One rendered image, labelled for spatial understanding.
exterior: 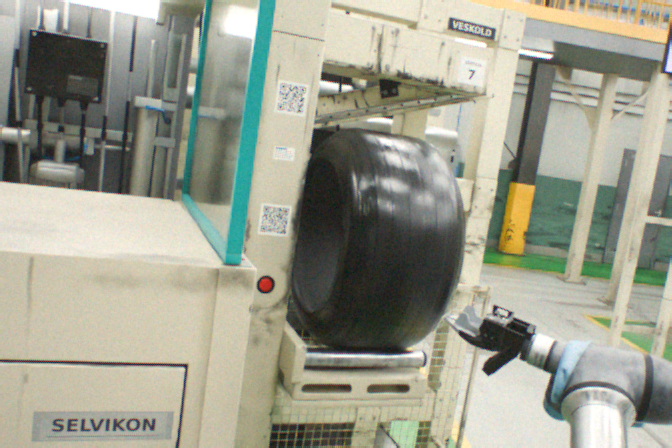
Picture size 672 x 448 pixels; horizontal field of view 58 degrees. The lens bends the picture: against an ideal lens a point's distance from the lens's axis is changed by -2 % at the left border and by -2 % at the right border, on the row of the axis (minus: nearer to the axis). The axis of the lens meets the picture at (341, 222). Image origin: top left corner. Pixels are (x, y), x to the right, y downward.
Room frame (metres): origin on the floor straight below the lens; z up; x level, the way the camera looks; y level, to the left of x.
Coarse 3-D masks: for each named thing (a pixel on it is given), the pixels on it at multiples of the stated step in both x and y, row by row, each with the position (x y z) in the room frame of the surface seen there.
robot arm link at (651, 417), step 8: (656, 360) 1.00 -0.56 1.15; (664, 360) 1.01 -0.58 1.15; (656, 368) 0.98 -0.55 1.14; (664, 368) 0.98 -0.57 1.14; (656, 376) 0.97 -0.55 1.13; (664, 376) 0.97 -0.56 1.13; (656, 384) 0.97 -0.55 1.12; (664, 384) 0.96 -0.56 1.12; (656, 392) 0.96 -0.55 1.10; (664, 392) 0.96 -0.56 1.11; (656, 400) 0.96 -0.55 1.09; (664, 400) 0.96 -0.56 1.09; (648, 408) 0.96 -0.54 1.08; (656, 408) 0.96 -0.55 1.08; (664, 408) 0.96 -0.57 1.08; (648, 416) 0.97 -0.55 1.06; (656, 416) 0.97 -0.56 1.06; (664, 416) 0.96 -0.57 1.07; (632, 424) 1.32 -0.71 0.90; (640, 424) 1.31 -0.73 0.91; (656, 424) 0.99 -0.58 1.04; (664, 424) 0.98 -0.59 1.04
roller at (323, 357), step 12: (312, 348) 1.46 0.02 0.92; (324, 348) 1.48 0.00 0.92; (336, 348) 1.49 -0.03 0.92; (348, 348) 1.50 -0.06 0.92; (312, 360) 1.44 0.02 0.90; (324, 360) 1.45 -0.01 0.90; (336, 360) 1.47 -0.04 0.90; (348, 360) 1.48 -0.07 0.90; (360, 360) 1.49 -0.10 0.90; (372, 360) 1.50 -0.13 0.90; (384, 360) 1.51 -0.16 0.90; (396, 360) 1.52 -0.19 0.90; (408, 360) 1.54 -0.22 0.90; (420, 360) 1.55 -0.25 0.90
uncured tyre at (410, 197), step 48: (336, 144) 1.56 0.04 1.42; (384, 144) 1.51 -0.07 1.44; (336, 192) 1.88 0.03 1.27; (384, 192) 1.39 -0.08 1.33; (432, 192) 1.44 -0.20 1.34; (336, 240) 1.91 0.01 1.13; (384, 240) 1.36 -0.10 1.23; (432, 240) 1.40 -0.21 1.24; (336, 288) 1.41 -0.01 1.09; (384, 288) 1.37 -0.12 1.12; (432, 288) 1.41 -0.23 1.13; (336, 336) 1.45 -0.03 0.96; (384, 336) 1.45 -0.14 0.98
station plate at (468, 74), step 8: (464, 56) 1.92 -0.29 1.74; (464, 64) 1.92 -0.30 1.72; (472, 64) 1.93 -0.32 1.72; (480, 64) 1.94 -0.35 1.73; (464, 72) 1.93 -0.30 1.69; (472, 72) 1.94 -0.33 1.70; (480, 72) 1.95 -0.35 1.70; (464, 80) 1.93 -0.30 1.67; (472, 80) 1.94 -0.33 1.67; (480, 80) 1.95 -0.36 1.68
